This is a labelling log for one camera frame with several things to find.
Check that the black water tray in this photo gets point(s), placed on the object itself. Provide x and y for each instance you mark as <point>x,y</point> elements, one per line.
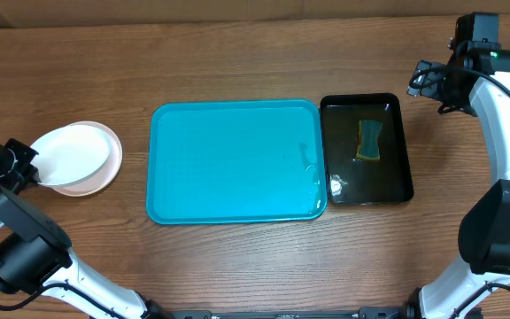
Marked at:
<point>352,181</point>

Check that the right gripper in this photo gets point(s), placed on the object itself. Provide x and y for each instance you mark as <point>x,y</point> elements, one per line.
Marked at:
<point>428,87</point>

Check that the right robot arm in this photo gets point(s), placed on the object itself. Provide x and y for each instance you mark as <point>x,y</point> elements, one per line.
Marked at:
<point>483,263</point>

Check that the green yellow sponge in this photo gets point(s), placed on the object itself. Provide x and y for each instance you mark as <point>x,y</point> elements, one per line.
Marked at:
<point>368,135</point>

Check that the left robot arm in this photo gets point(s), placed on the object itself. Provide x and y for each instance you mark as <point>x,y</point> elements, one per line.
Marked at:
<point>36,257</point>

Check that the teal plastic serving tray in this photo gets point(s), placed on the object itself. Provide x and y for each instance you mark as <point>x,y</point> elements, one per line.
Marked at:
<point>236,162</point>

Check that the white plate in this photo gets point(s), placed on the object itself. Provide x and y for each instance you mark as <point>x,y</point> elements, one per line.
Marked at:
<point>105,174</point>
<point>70,154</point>

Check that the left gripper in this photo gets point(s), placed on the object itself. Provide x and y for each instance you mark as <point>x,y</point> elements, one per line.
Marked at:
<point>28,171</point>

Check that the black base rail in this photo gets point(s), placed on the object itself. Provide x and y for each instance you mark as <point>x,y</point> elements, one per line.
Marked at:
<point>362,313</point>

